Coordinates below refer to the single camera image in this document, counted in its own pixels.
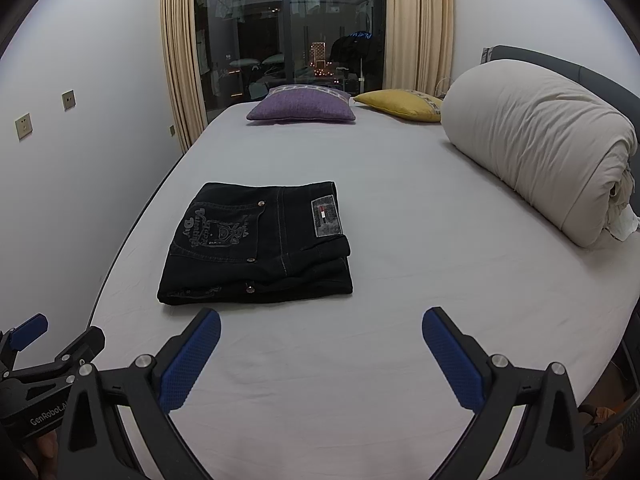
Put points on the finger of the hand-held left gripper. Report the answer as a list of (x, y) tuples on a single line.
[(82, 345), (30, 330)]

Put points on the person's left hand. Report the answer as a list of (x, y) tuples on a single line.
[(45, 452)]

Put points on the bed with white sheet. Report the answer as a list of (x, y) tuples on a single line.
[(375, 185)]

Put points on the dark grey headboard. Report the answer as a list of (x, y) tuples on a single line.
[(575, 67)]

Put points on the yellow pillow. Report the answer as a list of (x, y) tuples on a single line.
[(400, 105)]

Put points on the beige wall socket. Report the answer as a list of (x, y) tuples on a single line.
[(68, 100), (23, 127)]

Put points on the large dark window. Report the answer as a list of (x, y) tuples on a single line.
[(280, 25)]

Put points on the black denim pants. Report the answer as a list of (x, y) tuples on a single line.
[(250, 245)]

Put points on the black hanging garment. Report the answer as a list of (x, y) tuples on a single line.
[(355, 47)]

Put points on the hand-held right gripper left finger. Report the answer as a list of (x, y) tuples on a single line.
[(192, 360)]

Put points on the rolled cream duvet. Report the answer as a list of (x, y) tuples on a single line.
[(540, 145)]

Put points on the dark mesh basket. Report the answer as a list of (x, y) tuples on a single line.
[(610, 440)]

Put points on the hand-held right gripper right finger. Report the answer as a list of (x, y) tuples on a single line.
[(452, 360)]

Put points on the purple pillow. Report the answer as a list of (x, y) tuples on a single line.
[(300, 107)]

